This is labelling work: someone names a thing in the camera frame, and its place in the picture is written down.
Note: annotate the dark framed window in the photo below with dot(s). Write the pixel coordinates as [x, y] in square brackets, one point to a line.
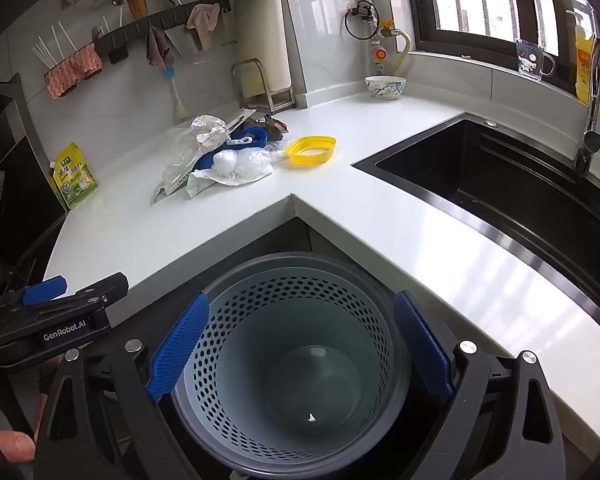
[420, 10]

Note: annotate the orange and white regulator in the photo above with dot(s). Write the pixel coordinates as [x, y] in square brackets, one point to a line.
[378, 51]

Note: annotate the white patterned bowl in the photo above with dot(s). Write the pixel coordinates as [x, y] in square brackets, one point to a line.
[385, 89]

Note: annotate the red and white snack packet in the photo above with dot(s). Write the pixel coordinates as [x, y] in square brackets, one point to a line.
[279, 127]

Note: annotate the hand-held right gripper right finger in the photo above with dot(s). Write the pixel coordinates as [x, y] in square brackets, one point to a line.
[422, 347]

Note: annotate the purple-grey cloth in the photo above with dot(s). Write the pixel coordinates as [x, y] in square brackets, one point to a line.
[157, 47]

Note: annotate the person's left hand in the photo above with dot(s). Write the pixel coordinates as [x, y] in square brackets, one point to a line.
[10, 445]

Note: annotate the pink towel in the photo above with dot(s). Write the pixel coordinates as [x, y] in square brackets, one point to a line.
[202, 22]

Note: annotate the white bottle brush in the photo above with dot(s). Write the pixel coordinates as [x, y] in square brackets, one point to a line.
[180, 105]

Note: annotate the yellow gas valve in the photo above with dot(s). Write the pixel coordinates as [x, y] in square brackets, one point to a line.
[387, 29]

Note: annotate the clear plastic packaging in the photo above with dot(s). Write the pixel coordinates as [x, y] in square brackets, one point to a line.
[177, 152]

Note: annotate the white cutting board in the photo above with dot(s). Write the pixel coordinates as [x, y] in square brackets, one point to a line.
[262, 25]

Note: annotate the steel cutting board rack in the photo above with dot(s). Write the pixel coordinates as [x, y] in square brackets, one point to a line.
[280, 97]

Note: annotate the black kitchen appliance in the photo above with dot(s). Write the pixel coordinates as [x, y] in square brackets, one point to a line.
[15, 170]

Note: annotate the grey-blue perforated waste bin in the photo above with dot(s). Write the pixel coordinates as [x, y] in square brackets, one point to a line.
[305, 360]

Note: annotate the dark wall rack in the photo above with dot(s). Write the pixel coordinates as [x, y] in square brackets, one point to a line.
[170, 17]

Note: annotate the green yellow detergent pouch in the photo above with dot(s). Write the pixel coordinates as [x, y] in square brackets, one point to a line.
[75, 177]

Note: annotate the steel faucet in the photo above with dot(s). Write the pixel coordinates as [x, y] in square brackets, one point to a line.
[592, 110]

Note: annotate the pink wavy cloth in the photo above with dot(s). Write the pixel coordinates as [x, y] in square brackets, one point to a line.
[72, 72]

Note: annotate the yellow detergent bottle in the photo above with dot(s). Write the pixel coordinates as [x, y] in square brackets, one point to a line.
[583, 65]

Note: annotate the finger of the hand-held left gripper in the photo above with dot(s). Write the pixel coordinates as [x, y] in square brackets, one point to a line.
[105, 285]
[42, 292]

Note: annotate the black kitchen sink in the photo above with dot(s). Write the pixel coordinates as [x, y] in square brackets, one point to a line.
[505, 195]

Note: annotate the white paper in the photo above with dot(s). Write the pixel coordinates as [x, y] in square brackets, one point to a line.
[207, 127]

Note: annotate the clear mug with cartoon print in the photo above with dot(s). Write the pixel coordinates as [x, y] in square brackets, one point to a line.
[532, 59]

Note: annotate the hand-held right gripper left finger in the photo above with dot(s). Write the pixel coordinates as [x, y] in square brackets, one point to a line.
[177, 347]

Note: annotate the steel cleaver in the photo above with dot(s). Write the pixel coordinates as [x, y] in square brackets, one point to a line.
[187, 46]

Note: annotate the metal fork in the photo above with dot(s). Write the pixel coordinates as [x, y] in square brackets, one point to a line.
[97, 34]

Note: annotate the bundle of white straws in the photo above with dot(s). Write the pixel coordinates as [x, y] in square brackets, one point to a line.
[47, 52]

